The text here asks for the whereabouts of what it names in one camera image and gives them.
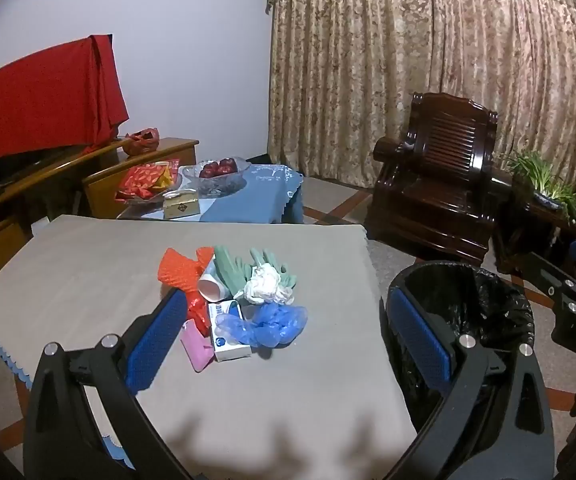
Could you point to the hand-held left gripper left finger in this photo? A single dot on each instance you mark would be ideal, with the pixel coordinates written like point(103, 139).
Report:
point(153, 345)

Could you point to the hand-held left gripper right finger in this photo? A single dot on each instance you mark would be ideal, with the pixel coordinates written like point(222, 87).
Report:
point(420, 345)

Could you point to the pink packet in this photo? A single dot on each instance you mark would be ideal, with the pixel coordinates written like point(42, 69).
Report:
point(195, 347)

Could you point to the orange textured silicone glove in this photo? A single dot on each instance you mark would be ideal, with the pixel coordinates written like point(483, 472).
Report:
point(198, 312)

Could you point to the black trash bin with liner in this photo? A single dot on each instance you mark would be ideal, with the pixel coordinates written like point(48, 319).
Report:
point(492, 305)

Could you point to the white and blue carton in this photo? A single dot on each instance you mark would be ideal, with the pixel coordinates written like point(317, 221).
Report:
point(230, 349)

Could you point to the orange foam fruit net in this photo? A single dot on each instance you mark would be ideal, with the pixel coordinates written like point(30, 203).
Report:
point(175, 270)
point(205, 254)

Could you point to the white paper cup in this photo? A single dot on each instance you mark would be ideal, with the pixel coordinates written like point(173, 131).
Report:
point(213, 285)

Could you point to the blue disposable plastic glove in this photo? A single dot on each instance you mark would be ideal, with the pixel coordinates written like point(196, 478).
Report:
point(273, 322)

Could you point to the white tissue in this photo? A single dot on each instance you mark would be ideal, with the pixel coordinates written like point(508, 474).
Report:
point(263, 282)

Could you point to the dark wooden side table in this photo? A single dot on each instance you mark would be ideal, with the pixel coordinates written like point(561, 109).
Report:
point(522, 220)

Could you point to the green potted plant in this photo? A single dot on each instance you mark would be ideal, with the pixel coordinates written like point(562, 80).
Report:
point(552, 190)

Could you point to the gold tissue box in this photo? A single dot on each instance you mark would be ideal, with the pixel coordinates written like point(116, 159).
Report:
point(183, 207)

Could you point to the light blue scalloped table cover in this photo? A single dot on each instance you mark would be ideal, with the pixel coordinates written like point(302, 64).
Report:
point(3, 345)

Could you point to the glass fruit bowl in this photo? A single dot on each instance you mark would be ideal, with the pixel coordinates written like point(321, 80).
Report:
point(220, 185)

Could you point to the red apple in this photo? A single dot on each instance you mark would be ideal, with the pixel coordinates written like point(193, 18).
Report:
point(209, 170)
point(226, 165)

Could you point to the wooden television cabinet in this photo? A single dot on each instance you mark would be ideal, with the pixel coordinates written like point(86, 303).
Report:
point(28, 205)

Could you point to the blue tablecloth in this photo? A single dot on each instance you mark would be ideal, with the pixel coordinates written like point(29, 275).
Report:
point(263, 190)

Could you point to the red plastic bag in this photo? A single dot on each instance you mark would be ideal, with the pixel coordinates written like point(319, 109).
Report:
point(140, 141)

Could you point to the black television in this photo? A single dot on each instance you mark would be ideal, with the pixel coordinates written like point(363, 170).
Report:
point(23, 165)

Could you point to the beige patterned curtain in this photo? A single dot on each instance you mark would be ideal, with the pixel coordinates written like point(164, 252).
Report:
point(392, 60)

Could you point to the red cloth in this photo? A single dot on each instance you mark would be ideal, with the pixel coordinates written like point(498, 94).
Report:
point(33, 105)

